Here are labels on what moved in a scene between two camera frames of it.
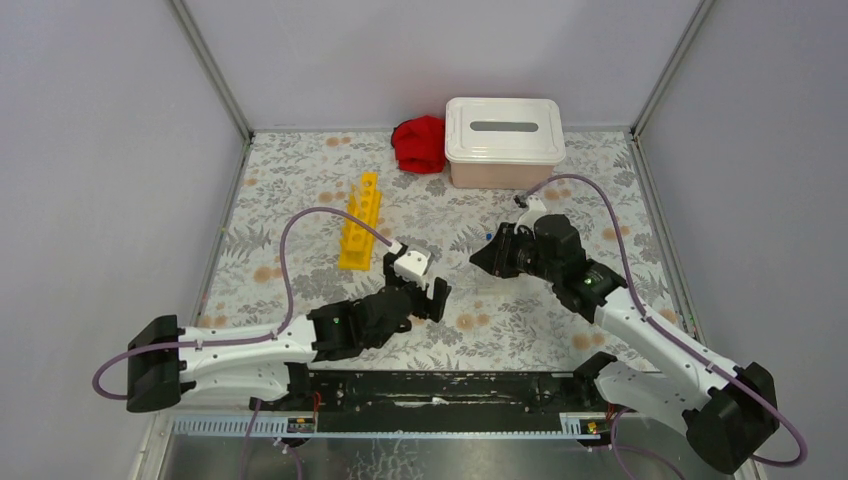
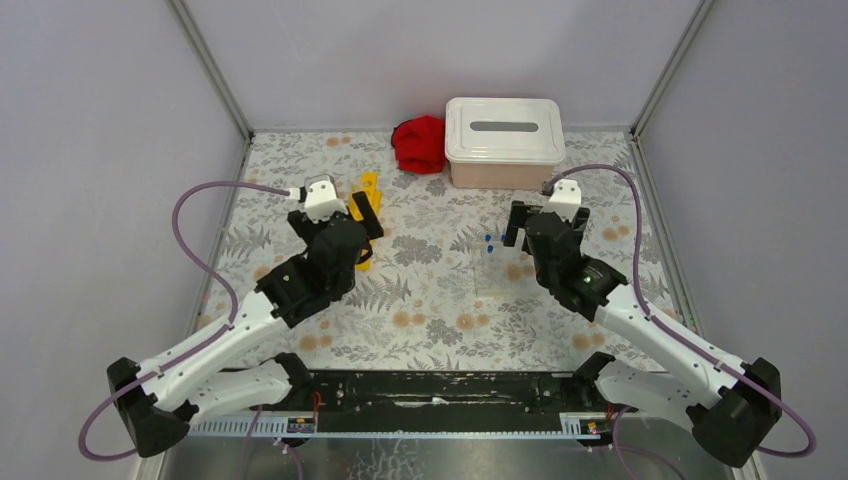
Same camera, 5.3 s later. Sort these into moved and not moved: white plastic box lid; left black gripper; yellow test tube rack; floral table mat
Moved: left black gripper
Not moved: floral table mat; white plastic box lid; yellow test tube rack
